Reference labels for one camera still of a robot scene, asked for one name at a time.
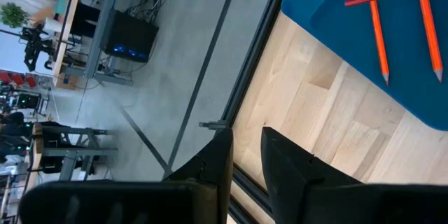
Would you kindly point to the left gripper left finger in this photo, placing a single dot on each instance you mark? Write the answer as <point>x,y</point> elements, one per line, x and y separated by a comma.
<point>140,203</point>

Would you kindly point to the blue plastic bin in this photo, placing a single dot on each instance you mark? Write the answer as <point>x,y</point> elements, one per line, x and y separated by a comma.
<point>402,87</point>

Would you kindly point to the black background robot arm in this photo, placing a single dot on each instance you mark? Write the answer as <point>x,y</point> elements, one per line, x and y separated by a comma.
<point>35,47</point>

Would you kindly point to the grey desk with wooden top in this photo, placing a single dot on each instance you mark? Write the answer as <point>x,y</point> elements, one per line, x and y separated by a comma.
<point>101,24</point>
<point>66,152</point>

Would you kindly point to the black table frame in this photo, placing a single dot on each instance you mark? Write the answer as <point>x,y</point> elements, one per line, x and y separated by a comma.
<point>259,42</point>

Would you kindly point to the small green bushy plant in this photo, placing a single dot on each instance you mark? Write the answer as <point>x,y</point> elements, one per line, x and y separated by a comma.
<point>13,14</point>

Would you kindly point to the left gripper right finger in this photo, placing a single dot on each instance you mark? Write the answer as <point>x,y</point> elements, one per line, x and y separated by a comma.
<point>332,203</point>

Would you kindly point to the black computer tower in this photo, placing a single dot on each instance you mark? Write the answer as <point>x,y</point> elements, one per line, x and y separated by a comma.
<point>131,36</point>

